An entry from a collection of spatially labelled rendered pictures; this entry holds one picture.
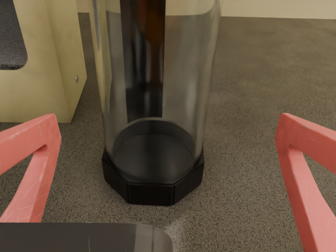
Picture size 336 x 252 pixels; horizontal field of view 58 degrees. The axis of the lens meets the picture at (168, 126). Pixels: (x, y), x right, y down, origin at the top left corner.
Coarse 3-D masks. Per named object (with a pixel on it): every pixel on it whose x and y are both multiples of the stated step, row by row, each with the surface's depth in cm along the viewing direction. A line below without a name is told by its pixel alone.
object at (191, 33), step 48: (96, 0) 18; (144, 0) 17; (192, 0) 17; (96, 48) 21; (144, 48) 18; (192, 48) 19; (144, 96) 20; (192, 96) 22; (144, 144) 23; (192, 144) 25
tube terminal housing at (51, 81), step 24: (24, 0) 28; (48, 0) 28; (72, 0) 37; (24, 24) 29; (48, 24) 29; (72, 24) 37; (48, 48) 31; (72, 48) 37; (0, 72) 32; (24, 72) 32; (48, 72) 32; (72, 72) 37; (0, 96) 34; (24, 96) 34; (48, 96) 34; (72, 96) 37; (0, 120) 36; (24, 120) 36
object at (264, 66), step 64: (256, 64) 50; (320, 64) 51; (0, 128) 35; (64, 128) 36; (256, 128) 37; (0, 192) 28; (64, 192) 28; (192, 192) 29; (256, 192) 29; (320, 192) 30
